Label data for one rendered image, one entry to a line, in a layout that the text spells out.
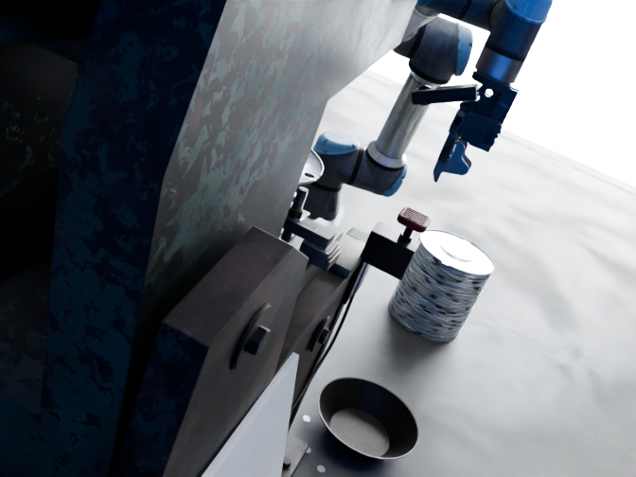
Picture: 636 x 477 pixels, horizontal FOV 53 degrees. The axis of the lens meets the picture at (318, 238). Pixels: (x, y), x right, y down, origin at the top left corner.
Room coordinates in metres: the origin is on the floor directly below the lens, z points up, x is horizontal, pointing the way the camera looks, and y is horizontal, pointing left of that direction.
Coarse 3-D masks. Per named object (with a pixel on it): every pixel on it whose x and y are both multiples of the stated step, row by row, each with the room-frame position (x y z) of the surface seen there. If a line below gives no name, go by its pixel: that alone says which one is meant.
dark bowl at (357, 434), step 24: (336, 384) 1.48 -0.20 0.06; (360, 384) 1.53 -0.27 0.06; (336, 408) 1.44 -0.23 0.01; (360, 408) 1.49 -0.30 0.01; (384, 408) 1.50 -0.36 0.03; (408, 408) 1.49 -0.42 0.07; (336, 432) 1.36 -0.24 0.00; (360, 432) 1.40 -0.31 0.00; (384, 432) 1.43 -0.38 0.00; (408, 432) 1.42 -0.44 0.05; (360, 456) 1.30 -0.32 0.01; (384, 456) 1.32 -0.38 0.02
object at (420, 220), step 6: (402, 210) 1.16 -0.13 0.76; (408, 210) 1.17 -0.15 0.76; (414, 210) 1.18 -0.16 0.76; (402, 216) 1.13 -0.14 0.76; (408, 216) 1.14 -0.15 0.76; (414, 216) 1.16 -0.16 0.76; (420, 216) 1.17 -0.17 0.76; (426, 216) 1.18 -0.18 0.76; (402, 222) 1.13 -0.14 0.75; (408, 222) 1.13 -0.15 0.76; (414, 222) 1.13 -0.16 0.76; (420, 222) 1.14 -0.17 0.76; (426, 222) 1.15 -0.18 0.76; (408, 228) 1.15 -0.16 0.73; (414, 228) 1.12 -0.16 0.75; (420, 228) 1.12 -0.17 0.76; (426, 228) 1.13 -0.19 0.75; (408, 234) 1.15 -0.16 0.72
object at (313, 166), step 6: (312, 150) 1.22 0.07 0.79; (312, 156) 1.20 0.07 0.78; (318, 156) 1.20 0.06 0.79; (306, 162) 1.16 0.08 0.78; (312, 162) 1.17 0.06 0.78; (318, 162) 1.18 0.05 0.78; (306, 168) 1.12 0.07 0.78; (312, 168) 1.14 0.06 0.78; (318, 168) 1.15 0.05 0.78; (312, 174) 1.11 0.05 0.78; (318, 174) 1.12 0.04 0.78; (300, 180) 1.06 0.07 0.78; (306, 180) 1.07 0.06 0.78; (312, 180) 1.07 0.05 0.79
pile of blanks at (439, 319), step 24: (432, 264) 2.03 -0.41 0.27; (408, 288) 2.07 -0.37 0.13; (432, 288) 2.02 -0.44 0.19; (456, 288) 2.00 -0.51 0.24; (480, 288) 2.05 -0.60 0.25; (408, 312) 2.02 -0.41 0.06; (432, 312) 1.99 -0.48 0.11; (456, 312) 2.02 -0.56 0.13; (432, 336) 2.00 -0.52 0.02; (456, 336) 2.08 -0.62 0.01
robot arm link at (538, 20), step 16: (512, 0) 1.13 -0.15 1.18; (528, 0) 1.12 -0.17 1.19; (544, 0) 1.12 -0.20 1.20; (496, 16) 1.16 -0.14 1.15; (512, 16) 1.12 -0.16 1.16; (528, 16) 1.12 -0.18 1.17; (544, 16) 1.13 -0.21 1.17; (496, 32) 1.13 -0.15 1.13; (512, 32) 1.12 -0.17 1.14; (528, 32) 1.12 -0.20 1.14; (496, 48) 1.12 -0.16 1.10; (512, 48) 1.12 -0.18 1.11; (528, 48) 1.13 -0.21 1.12
